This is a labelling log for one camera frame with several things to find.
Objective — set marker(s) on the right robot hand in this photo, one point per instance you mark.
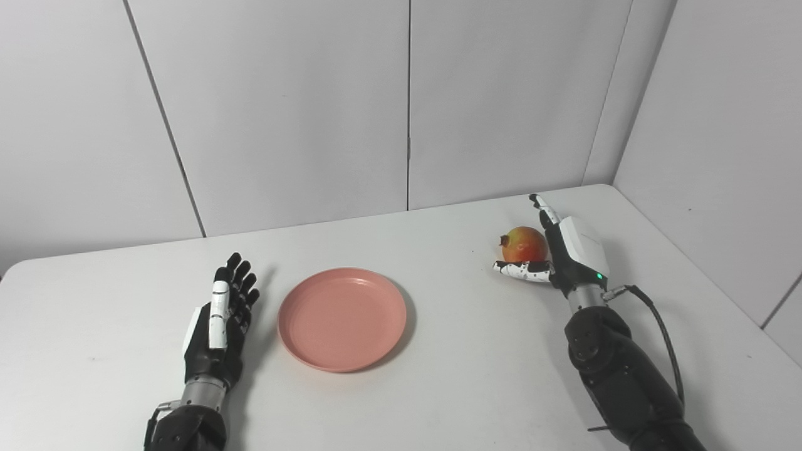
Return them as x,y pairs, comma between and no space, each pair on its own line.
573,257

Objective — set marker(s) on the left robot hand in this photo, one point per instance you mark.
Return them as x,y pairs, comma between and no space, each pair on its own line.
216,332

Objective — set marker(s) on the pink round plate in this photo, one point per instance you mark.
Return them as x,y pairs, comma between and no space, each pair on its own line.
343,319

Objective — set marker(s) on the red yellow pomegranate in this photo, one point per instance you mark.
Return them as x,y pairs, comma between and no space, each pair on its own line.
524,244

